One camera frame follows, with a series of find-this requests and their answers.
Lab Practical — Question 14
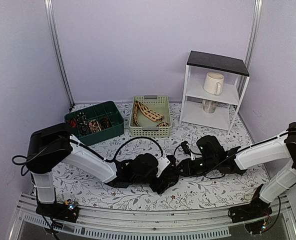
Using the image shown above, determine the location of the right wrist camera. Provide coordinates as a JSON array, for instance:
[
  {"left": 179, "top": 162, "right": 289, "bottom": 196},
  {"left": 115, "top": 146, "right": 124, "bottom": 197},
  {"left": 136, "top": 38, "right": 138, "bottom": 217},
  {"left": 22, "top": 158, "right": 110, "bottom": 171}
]
[{"left": 180, "top": 141, "right": 195, "bottom": 161}]

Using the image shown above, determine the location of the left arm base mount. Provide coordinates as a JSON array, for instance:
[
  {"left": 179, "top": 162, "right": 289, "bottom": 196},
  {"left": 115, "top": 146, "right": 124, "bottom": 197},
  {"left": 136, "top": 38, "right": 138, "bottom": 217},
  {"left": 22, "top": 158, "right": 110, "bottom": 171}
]
[{"left": 36, "top": 199, "right": 80, "bottom": 223}]

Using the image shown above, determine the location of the beige plastic slotted basket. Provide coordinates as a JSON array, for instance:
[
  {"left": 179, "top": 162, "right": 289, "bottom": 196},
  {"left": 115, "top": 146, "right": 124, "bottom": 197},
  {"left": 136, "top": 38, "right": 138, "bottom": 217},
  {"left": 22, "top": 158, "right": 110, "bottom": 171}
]
[{"left": 129, "top": 95, "right": 172, "bottom": 138}]

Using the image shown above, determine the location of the patterned glass cup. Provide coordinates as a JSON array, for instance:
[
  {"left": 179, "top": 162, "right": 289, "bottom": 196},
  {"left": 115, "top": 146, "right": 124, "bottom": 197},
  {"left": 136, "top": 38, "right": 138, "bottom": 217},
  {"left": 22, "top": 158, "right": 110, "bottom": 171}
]
[{"left": 202, "top": 99, "right": 217, "bottom": 114}]

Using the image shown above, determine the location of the dark green divided organizer box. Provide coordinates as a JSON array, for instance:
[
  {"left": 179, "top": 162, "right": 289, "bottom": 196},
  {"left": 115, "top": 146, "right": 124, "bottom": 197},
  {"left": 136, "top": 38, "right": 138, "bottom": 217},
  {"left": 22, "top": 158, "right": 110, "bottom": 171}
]
[{"left": 64, "top": 101, "right": 124, "bottom": 146}]

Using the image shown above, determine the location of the right aluminium frame post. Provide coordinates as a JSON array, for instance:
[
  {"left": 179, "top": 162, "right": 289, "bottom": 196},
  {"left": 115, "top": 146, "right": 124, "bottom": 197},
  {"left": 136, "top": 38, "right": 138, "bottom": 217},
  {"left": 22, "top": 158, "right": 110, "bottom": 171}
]
[{"left": 244, "top": 0, "right": 263, "bottom": 72}]

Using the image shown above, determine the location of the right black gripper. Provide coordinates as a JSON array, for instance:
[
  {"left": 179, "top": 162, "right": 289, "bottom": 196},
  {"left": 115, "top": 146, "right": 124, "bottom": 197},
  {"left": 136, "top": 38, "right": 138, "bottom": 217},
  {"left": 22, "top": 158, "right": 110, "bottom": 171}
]
[{"left": 173, "top": 156, "right": 218, "bottom": 178}]

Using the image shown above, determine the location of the tan black patterned tie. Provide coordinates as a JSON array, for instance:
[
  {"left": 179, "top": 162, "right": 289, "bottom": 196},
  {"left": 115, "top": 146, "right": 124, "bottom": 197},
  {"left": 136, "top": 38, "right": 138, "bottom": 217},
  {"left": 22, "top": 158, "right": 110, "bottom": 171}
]
[{"left": 134, "top": 100, "right": 170, "bottom": 127}]

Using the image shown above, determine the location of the aluminium frame post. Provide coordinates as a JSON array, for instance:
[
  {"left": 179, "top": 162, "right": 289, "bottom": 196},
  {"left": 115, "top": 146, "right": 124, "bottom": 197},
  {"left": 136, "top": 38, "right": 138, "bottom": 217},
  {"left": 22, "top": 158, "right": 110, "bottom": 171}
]
[
  {"left": 244, "top": 0, "right": 263, "bottom": 72},
  {"left": 44, "top": 0, "right": 75, "bottom": 108}
]

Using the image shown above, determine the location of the left aluminium frame post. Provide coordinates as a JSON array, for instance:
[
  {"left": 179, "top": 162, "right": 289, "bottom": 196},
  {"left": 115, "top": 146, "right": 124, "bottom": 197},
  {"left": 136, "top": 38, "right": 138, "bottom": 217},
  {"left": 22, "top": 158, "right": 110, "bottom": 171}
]
[{"left": 44, "top": 0, "right": 75, "bottom": 108}]

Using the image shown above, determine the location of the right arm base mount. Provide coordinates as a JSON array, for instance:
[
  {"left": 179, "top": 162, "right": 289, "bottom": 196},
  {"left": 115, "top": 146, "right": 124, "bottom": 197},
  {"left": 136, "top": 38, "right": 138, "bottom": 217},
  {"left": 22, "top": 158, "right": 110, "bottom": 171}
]
[{"left": 228, "top": 199, "right": 272, "bottom": 223}]

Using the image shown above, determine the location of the dark brown rolled tie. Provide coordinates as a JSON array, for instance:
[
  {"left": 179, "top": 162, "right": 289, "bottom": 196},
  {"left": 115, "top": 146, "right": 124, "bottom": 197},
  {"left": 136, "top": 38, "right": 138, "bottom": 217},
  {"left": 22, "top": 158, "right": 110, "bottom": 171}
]
[{"left": 100, "top": 117, "right": 112, "bottom": 130}]

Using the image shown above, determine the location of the black white dotted rolled tie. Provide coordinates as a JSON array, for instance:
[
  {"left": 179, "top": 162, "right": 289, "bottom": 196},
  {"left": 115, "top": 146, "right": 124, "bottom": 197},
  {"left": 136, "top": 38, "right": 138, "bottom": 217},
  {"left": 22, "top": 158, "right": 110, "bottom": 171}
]
[{"left": 77, "top": 112, "right": 90, "bottom": 136}]

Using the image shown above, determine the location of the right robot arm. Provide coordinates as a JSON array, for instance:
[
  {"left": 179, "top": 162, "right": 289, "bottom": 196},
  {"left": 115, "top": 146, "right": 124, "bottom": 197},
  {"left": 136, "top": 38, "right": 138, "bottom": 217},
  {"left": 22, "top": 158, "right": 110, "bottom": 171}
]
[{"left": 176, "top": 122, "right": 296, "bottom": 218}]

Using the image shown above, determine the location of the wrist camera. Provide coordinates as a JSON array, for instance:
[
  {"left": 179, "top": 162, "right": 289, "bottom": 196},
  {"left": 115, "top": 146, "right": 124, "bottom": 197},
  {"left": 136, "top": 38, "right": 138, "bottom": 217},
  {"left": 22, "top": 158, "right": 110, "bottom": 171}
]
[
  {"left": 180, "top": 141, "right": 195, "bottom": 161},
  {"left": 156, "top": 155, "right": 175, "bottom": 178}
]

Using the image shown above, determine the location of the tan patterned rolled tie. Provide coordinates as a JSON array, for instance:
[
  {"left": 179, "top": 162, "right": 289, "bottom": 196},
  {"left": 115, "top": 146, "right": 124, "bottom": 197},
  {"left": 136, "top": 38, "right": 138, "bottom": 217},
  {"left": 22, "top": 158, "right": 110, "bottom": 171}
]
[{"left": 88, "top": 119, "right": 102, "bottom": 134}]

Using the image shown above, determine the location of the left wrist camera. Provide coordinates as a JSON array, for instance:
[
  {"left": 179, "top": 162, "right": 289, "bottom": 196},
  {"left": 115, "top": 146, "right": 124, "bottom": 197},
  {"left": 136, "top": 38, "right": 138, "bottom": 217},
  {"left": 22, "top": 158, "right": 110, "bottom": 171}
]
[{"left": 156, "top": 155, "right": 175, "bottom": 178}]

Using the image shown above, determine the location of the white shelf with black top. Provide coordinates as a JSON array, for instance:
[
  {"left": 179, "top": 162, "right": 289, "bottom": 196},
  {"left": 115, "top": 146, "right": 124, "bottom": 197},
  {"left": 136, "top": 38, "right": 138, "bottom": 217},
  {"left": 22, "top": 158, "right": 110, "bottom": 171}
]
[{"left": 179, "top": 50, "right": 250, "bottom": 133}]

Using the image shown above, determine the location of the red black rolled tie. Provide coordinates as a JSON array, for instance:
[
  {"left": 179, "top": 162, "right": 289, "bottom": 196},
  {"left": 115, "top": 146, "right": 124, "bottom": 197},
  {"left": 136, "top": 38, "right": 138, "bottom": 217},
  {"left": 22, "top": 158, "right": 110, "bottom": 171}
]
[{"left": 66, "top": 118, "right": 78, "bottom": 128}]

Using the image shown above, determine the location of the cream ceramic mug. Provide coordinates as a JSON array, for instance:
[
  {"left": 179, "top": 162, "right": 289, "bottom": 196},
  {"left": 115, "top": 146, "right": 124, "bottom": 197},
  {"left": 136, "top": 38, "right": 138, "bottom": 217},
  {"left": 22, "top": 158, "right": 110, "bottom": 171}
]
[{"left": 203, "top": 72, "right": 224, "bottom": 96}]

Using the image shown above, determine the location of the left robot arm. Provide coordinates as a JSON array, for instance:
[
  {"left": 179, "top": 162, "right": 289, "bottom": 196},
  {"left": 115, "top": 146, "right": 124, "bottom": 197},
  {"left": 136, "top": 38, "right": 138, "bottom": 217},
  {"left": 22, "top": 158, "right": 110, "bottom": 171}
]
[{"left": 20, "top": 123, "right": 179, "bottom": 217}]

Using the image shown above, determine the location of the aluminium front rail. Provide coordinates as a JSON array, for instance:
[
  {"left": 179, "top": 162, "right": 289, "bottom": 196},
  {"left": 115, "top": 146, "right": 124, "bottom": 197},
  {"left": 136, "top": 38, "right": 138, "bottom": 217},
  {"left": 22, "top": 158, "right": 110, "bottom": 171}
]
[{"left": 7, "top": 193, "right": 296, "bottom": 240}]

